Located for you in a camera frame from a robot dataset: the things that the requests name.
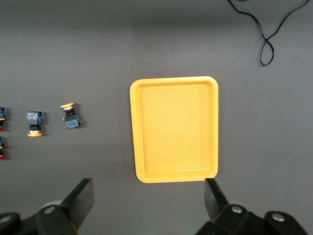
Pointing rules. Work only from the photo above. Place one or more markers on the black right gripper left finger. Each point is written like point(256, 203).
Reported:
point(78, 203)

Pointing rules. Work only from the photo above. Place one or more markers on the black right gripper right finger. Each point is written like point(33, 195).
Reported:
point(215, 203)

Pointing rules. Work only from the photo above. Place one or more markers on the yellow push button switch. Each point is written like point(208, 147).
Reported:
point(34, 117)
point(73, 121)

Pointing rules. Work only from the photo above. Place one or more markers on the yellow plastic tray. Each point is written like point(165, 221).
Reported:
point(171, 132)

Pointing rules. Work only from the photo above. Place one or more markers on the dark grey table mat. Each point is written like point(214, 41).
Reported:
point(73, 49)

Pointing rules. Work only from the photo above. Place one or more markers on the red push button switch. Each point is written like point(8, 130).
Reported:
point(2, 143)
point(2, 113)

